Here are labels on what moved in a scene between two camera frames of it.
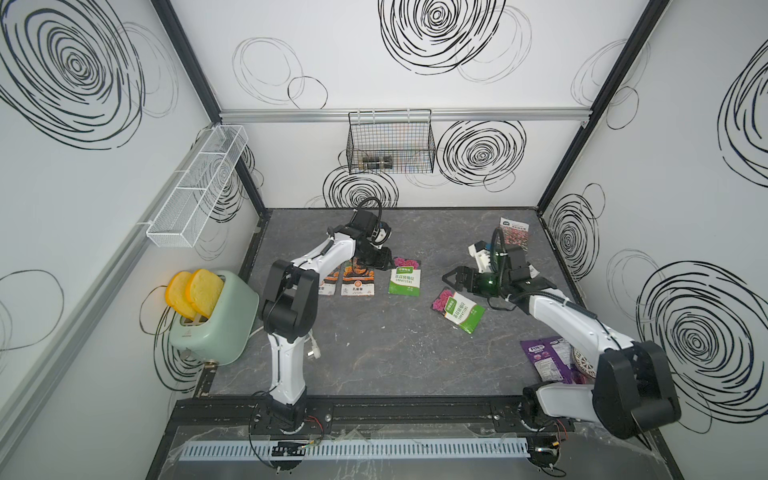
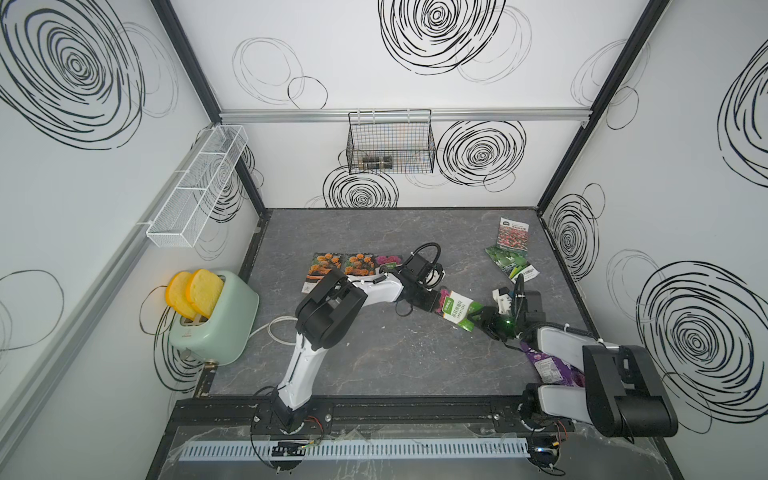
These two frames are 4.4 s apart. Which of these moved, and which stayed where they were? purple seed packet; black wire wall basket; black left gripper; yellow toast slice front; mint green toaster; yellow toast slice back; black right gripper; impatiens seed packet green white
Moved: impatiens seed packet green white; black right gripper; black left gripper
Stayed: mint green toaster; black wire wall basket; yellow toast slice front; purple seed packet; yellow toast slice back
